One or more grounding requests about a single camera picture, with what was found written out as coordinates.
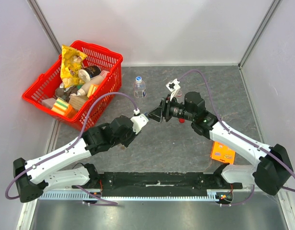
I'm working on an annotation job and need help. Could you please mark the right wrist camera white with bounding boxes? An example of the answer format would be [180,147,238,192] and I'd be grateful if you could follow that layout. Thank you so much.
[165,79,180,101]

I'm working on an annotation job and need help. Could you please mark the wooden block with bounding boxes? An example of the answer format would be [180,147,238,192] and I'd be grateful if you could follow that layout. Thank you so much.
[69,95,89,111]

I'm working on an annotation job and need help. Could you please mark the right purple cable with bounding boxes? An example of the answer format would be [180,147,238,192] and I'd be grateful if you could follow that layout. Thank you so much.
[178,69,295,207]

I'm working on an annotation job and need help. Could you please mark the yellow wafer pack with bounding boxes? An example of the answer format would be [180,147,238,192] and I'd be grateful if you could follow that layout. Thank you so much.
[87,84,99,98]

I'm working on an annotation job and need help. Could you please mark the yellow chips bag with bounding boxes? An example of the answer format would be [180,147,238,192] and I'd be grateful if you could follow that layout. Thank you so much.
[60,45,87,88]

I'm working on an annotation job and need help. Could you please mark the white cable duct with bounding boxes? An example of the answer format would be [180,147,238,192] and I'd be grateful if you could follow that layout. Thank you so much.
[39,190,219,202]

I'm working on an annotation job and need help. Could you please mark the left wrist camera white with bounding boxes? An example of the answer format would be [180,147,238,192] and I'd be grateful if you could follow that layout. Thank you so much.
[130,109,149,135]

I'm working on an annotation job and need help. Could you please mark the striped yellow green sponge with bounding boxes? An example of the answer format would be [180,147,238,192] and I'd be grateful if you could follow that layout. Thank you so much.
[51,98,69,115]

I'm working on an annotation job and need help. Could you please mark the purple cable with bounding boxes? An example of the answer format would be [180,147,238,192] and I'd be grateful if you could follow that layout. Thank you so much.
[5,92,141,207]
[178,69,295,207]

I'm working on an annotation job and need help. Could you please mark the orange snack box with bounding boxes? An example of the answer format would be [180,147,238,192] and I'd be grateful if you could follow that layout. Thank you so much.
[210,141,236,164]

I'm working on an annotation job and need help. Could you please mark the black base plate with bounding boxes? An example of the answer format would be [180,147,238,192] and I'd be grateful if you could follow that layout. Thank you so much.
[89,172,243,190]

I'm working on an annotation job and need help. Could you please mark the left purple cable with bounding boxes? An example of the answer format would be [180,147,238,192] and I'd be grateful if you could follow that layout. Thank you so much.
[5,92,141,207]

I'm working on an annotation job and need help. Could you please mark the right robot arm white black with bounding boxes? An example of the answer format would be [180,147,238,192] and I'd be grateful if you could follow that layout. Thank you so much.
[147,92,293,196]

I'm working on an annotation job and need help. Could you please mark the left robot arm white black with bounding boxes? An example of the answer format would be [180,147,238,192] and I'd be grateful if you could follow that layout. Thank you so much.
[13,115,148,203]

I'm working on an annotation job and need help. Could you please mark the brown cup with lid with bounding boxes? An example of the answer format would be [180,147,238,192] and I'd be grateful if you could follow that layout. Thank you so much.
[78,66,101,82]

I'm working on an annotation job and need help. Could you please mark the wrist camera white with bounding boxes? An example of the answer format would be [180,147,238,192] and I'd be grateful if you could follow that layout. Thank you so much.
[130,109,149,135]
[165,79,180,101]

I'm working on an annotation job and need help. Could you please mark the beige sauce bottle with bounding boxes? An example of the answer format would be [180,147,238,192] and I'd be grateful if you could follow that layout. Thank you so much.
[76,70,109,96]

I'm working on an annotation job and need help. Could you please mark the orange packet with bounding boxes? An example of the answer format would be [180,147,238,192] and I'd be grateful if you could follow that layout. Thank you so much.
[64,104,77,119]

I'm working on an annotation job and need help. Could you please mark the small clear water bottle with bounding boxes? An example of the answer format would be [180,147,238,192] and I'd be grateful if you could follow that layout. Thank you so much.
[133,76,146,98]

